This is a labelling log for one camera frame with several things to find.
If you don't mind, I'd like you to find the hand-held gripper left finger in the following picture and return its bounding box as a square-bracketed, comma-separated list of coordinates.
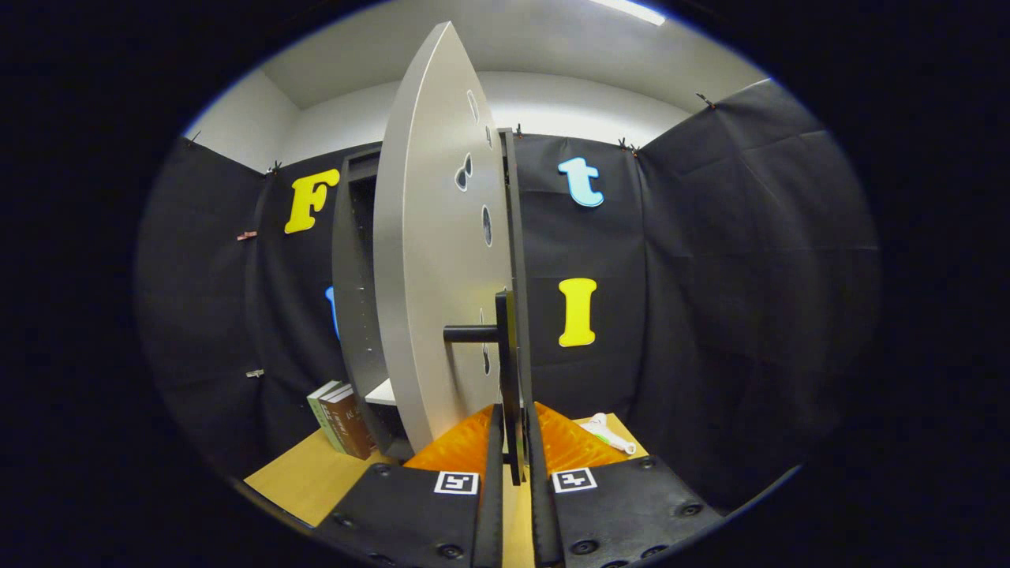
[314, 404, 504, 568]

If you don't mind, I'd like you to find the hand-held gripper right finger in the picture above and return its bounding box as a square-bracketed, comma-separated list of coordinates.
[525, 402, 723, 568]

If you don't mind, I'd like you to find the black door handle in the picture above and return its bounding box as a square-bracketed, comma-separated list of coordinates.
[443, 290, 528, 486]

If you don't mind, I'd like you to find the beige cabinet door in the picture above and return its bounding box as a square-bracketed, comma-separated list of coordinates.
[372, 21, 518, 454]

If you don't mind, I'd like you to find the small white plastic object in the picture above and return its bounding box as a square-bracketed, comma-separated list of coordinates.
[580, 413, 637, 456]

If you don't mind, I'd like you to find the brown book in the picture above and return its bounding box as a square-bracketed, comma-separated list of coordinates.
[320, 387, 376, 461]

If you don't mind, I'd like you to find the dark grey cabinet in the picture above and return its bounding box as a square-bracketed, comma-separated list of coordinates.
[331, 128, 531, 462]

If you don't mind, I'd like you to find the black backdrop cloth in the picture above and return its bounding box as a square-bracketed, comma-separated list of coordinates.
[134, 79, 883, 514]

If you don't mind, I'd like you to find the long ceiling light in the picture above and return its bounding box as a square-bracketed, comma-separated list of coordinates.
[588, 0, 668, 27]

